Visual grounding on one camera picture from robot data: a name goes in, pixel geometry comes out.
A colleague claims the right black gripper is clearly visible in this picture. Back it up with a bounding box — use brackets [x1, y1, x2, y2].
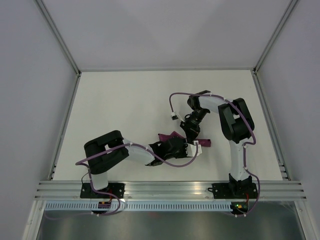
[180, 107, 209, 144]

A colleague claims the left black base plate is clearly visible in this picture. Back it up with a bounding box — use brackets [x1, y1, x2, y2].
[80, 183, 125, 199]

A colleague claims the left aluminium frame post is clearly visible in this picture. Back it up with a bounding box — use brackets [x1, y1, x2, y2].
[34, 0, 81, 76]

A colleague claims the purple cable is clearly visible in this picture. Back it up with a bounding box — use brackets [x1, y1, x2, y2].
[168, 92, 261, 218]
[43, 141, 203, 221]

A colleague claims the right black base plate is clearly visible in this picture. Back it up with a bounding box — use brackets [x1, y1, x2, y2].
[211, 183, 258, 200]

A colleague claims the white slotted cable duct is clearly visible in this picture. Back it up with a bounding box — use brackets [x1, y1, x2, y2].
[45, 201, 232, 212]

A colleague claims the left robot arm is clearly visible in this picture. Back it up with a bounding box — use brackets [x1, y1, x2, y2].
[84, 130, 188, 198]

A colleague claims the right aluminium frame post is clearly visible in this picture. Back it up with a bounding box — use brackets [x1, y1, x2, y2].
[252, 0, 300, 75]

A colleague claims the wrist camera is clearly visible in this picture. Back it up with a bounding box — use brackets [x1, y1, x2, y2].
[185, 140, 203, 158]
[170, 112, 184, 121]

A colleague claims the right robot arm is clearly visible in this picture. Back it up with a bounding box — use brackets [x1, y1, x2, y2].
[180, 90, 259, 199]

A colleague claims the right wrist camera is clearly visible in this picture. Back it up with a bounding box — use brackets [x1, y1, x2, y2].
[170, 112, 184, 121]

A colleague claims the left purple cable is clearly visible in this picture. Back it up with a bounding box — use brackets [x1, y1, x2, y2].
[43, 141, 203, 221]

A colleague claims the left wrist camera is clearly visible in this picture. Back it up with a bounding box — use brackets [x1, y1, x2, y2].
[185, 140, 203, 158]

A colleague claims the aluminium front rail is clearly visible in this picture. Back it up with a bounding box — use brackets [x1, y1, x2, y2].
[33, 180, 307, 202]

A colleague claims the purple cloth napkin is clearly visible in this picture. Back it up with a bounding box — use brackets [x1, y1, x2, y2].
[158, 131, 212, 148]

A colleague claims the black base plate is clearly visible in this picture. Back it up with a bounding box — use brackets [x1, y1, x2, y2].
[80, 183, 125, 199]
[211, 183, 258, 200]

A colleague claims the aluminium frame post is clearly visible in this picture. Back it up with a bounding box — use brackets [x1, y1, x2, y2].
[34, 0, 81, 76]
[252, 0, 300, 75]

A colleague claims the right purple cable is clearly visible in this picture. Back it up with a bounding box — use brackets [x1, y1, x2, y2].
[168, 92, 261, 218]

